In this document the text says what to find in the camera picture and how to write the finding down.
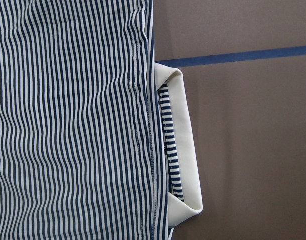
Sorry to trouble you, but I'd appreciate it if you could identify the navy white striped polo shirt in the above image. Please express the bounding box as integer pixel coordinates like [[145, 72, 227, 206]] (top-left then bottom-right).
[[0, 0, 203, 240]]

